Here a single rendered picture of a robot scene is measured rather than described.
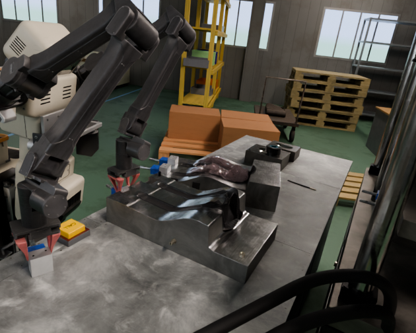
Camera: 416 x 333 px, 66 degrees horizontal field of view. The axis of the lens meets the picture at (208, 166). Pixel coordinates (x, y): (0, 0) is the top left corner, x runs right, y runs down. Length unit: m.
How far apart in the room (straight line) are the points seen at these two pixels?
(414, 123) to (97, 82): 0.68
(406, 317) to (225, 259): 0.49
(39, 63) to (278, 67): 7.71
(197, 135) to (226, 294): 3.35
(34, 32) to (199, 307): 0.93
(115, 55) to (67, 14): 9.13
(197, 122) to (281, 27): 4.86
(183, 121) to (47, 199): 3.38
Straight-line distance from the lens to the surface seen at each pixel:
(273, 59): 8.44
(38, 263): 0.93
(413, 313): 1.08
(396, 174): 0.83
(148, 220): 1.00
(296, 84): 6.48
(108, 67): 0.77
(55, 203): 0.79
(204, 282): 0.90
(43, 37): 1.18
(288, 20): 8.45
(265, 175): 1.32
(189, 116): 4.04
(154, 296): 0.86
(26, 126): 1.29
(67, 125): 0.79
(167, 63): 1.17
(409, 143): 0.81
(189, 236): 0.93
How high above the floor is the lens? 1.40
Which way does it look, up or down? 22 degrees down
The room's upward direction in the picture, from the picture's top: 7 degrees clockwise
